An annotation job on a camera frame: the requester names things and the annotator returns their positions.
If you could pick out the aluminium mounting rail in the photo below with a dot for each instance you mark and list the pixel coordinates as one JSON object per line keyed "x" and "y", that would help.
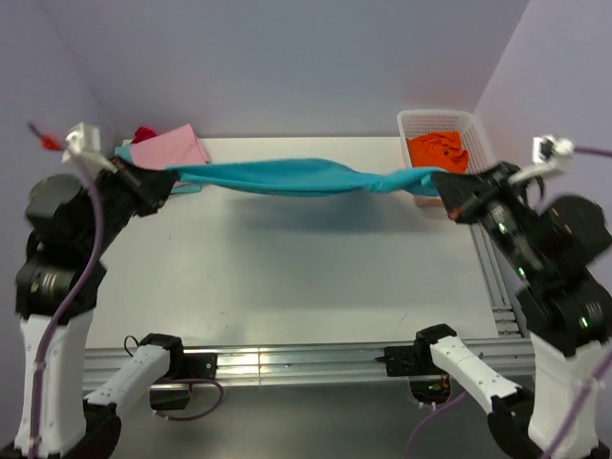
{"x": 343, "y": 363}

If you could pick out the folded pink t shirt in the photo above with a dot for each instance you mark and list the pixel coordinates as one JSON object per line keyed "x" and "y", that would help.
{"x": 177, "y": 147}

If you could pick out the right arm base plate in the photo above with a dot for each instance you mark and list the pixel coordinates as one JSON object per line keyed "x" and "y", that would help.
{"x": 406, "y": 361}

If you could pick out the folded red t shirt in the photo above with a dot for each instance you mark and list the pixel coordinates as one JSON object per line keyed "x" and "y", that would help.
{"x": 143, "y": 134}

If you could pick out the white plastic basket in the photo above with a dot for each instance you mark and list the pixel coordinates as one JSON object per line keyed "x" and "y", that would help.
{"x": 414, "y": 123}

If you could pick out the orange crumpled t shirt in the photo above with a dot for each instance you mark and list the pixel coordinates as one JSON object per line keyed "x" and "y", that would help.
{"x": 442, "y": 149}

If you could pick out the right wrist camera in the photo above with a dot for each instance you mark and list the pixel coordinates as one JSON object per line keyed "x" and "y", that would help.
{"x": 551, "y": 157}

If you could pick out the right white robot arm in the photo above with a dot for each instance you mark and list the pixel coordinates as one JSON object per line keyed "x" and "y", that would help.
{"x": 567, "y": 312}

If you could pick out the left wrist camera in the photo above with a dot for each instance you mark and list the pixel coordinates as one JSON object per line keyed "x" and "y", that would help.
{"x": 83, "y": 141}

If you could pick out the folded light teal t shirt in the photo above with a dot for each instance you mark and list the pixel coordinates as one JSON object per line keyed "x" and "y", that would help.
{"x": 180, "y": 188}

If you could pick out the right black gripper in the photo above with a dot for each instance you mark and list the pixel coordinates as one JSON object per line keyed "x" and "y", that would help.
{"x": 456, "y": 189}

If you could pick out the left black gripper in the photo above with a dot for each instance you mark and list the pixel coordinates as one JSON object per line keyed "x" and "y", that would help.
{"x": 151, "y": 186}

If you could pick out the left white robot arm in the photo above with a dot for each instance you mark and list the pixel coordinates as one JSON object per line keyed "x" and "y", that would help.
{"x": 73, "y": 224}

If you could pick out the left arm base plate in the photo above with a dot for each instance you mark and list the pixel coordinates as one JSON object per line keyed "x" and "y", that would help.
{"x": 199, "y": 366}

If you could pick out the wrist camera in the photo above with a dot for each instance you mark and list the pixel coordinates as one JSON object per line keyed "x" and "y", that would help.
{"x": 83, "y": 141}
{"x": 551, "y": 157}

